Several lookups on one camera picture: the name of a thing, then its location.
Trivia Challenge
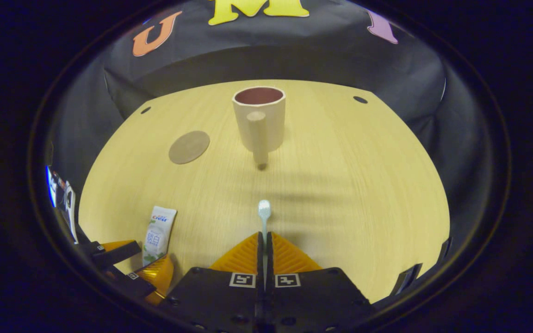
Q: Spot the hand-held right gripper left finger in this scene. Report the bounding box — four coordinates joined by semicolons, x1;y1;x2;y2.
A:
162;231;266;333

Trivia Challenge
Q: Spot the pale green toothbrush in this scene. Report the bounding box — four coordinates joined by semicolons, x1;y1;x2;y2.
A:
258;199;272;278

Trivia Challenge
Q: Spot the bright computer monitor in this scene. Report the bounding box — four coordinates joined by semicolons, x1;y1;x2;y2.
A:
46;166;59;207

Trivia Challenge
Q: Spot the black backdrop cloth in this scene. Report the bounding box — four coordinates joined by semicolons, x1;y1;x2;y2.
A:
47;0;494;296

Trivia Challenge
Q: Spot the white toothpaste tube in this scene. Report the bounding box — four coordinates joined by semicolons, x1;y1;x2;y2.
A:
143;206;177;267

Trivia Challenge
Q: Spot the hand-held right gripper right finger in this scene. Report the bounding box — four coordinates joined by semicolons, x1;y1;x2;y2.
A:
266;231;376;333

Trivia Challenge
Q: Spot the dark angular object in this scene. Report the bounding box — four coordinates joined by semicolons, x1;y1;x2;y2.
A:
389;263;423;296

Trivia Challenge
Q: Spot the round brown coaster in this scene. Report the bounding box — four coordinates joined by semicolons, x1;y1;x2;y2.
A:
169;130;211;165

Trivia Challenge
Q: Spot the white side desk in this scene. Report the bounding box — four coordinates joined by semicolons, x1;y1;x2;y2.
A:
61;183;79;244

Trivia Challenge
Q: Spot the beige cup with handle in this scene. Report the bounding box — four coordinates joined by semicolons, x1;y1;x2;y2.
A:
232;86;287;168

